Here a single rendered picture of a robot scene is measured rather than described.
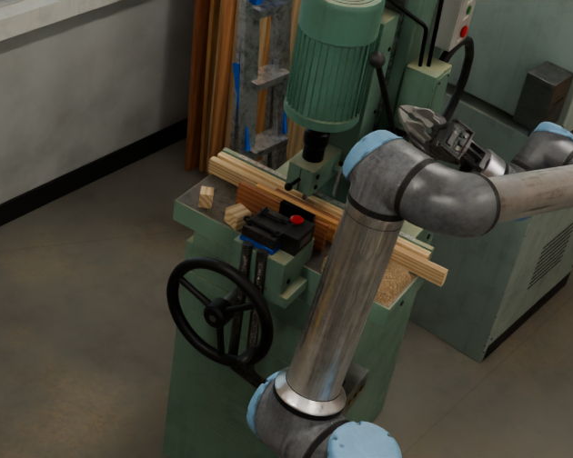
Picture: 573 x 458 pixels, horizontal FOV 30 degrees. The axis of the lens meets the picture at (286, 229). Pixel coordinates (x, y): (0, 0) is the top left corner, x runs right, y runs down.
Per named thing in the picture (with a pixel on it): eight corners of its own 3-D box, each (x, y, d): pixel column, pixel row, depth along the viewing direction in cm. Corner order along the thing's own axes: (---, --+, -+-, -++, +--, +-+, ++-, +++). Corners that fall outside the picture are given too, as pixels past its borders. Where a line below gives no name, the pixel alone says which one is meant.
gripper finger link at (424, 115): (417, 92, 221) (449, 118, 224) (403, 95, 226) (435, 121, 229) (410, 104, 220) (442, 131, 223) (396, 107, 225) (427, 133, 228)
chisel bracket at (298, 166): (283, 190, 256) (288, 161, 251) (313, 165, 266) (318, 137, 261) (309, 203, 253) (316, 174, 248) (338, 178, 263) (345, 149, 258)
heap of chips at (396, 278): (353, 289, 244) (356, 276, 242) (381, 260, 254) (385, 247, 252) (387, 306, 241) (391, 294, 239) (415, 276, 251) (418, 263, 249)
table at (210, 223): (147, 236, 258) (149, 216, 254) (219, 183, 280) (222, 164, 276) (366, 353, 237) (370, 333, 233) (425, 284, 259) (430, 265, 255)
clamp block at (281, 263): (226, 268, 248) (231, 238, 242) (258, 241, 258) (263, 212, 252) (280, 296, 243) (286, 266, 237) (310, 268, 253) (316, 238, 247)
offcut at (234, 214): (235, 231, 255) (236, 218, 252) (224, 220, 257) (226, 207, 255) (250, 224, 257) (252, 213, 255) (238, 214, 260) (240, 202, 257)
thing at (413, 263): (207, 172, 272) (208, 158, 270) (212, 168, 274) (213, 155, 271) (440, 286, 249) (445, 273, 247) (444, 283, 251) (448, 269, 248)
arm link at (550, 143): (590, 151, 234) (557, 197, 234) (547, 126, 240) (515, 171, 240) (582, 135, 226) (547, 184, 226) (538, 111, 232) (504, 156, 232)
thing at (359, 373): (311, 405, 263) (316, 383, 258) (336, 377, 272) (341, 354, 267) (341, 422, 260) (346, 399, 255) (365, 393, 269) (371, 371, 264)
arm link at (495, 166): (487, 161, 237) (467, 197, 234) (472, 148, 235) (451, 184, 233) (512, 158, 228) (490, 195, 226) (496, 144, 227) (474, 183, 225)
